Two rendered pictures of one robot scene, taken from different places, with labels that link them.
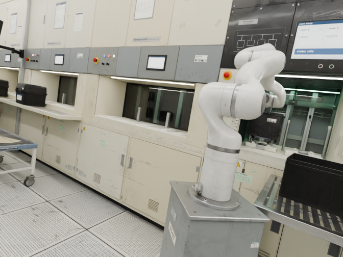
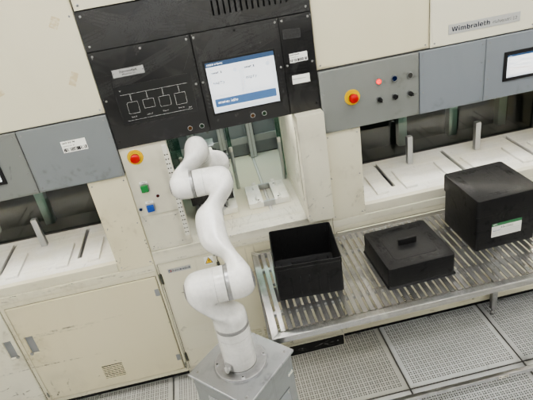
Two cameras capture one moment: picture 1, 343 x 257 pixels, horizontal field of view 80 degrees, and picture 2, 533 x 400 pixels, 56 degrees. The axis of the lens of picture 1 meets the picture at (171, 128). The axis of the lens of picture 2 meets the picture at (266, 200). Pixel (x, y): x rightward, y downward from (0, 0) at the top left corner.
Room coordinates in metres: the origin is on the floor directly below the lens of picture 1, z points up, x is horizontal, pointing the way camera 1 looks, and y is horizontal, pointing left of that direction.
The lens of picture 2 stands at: (-0.44, 0.42, 2.13)
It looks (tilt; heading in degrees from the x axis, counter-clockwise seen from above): 29 degrees down; 324
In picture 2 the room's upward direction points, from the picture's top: 10 degrees counter-clockwise
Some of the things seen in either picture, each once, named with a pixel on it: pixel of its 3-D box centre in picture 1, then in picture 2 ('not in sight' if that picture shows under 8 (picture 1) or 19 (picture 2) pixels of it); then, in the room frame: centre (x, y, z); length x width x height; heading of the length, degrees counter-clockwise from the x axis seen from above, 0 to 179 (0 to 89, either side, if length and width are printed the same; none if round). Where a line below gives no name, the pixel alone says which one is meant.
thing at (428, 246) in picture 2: not in sight; (407, 249); (0.62, -1.04, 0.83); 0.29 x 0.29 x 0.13; 60
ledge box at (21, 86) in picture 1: (30, 94); not in sight; (2.64, 1.86, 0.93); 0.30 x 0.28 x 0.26; 56
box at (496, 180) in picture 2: not in sight; (488, 205); (0.49, -1.46, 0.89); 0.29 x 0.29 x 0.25; 60
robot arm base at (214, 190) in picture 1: (218, 173); (236, 343); (0.74, -0.20, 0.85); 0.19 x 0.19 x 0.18
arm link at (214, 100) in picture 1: (220, 115); (215, 299); (0.75, -0.17, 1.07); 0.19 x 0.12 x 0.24; 59
